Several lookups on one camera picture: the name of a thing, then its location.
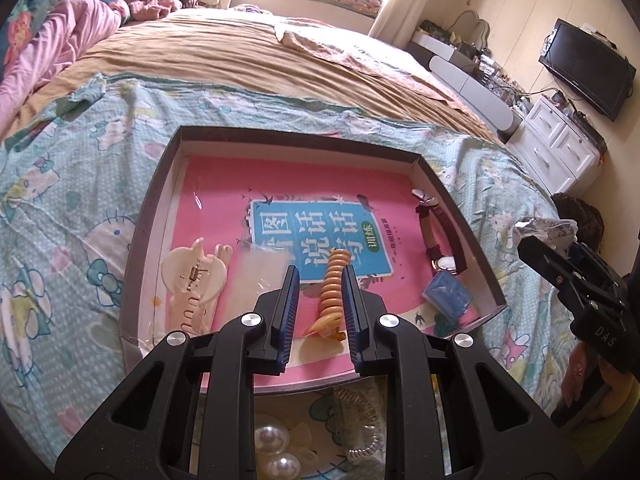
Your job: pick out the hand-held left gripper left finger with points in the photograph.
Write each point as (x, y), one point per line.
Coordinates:
(289, 310)

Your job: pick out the pearl hair clip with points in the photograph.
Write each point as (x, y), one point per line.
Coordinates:
(272, 442)

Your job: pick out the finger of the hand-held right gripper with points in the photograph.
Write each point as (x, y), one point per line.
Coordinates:
(542, 257)

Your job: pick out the person's right hand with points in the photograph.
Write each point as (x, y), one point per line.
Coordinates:
(575, 375)

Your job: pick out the vanity mirror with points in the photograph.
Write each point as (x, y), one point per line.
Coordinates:
(477, 27)

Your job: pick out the cream hair claw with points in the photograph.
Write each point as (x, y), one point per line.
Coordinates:
(180, 270)

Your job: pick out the clutter of cosmetics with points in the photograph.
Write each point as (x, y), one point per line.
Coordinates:
(495, 72)

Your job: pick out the dark brown basket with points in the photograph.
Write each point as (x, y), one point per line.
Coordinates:
(575, 207)

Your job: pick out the cartoon cat printed blanket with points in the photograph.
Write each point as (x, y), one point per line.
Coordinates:
(75, 185)

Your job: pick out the white drawer dresser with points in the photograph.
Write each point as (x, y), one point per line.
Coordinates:
(545, 145)

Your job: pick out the tan blanket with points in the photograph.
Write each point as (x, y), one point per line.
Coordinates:
(225, 60)

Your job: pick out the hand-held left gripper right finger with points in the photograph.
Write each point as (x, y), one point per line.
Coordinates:
(351, 310)

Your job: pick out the silver plastic packet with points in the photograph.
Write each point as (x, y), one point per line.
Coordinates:
(547, 227)

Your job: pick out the clear plastic bag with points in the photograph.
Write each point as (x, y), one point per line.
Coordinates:
(255, 272)

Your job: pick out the white grey vanity table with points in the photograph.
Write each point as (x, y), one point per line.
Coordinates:
(470, 85)

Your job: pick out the person's green garment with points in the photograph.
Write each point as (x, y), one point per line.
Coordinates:
(620, 420)

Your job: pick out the dark floral pillow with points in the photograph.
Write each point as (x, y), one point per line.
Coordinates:
(15, 17)

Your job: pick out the black television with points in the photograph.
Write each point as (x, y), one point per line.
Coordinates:
(585, 65)

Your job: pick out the small blue box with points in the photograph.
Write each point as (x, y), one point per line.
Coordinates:
(447, 295)

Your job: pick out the dark shallow cardboard box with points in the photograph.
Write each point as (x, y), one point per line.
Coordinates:
(150, 200)

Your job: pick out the pink quilt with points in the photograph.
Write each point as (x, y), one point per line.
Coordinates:
(50, 50)

